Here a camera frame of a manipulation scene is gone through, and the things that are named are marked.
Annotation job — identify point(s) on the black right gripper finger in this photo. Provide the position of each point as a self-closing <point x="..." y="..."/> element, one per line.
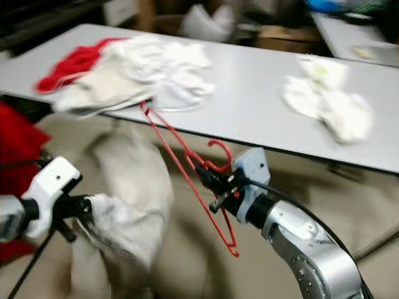
<point x="212" y="172"/>
<point x="214" y="182"/>

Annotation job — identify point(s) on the red clothes hanger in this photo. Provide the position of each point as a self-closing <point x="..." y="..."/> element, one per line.
<point x="219" y="141"/>

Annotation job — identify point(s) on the off-white garment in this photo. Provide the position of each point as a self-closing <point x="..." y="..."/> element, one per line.
<point x="137" y="187"/>

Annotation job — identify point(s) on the red shirt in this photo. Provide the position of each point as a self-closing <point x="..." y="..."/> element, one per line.
<point x="15" y="156"/>

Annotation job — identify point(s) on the white folding table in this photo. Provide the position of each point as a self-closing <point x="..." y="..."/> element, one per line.
<point x="249" y="99"/>

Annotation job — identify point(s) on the white clothes pile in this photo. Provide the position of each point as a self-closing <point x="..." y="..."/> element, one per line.
<point x="162" y="65"/>

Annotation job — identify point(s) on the beige cloth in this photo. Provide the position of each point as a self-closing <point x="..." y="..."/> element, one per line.
<point x="100" y="93"/>

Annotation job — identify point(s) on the white printed shirt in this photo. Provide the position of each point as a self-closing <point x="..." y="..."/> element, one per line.
<point x="330" y="103"/>

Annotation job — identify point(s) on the red cloth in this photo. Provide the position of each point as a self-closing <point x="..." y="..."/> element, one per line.
<point x="75" y="62"/>

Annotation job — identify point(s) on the white plastic bag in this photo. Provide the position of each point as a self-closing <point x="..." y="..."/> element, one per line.
<point x="202" y="25"/>

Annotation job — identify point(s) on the white side table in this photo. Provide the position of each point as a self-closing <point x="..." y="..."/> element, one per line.
<point x="355" y="34"/>

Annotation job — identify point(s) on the blue bundle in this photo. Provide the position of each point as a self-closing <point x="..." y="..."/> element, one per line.
<point x="349" y="5"/>

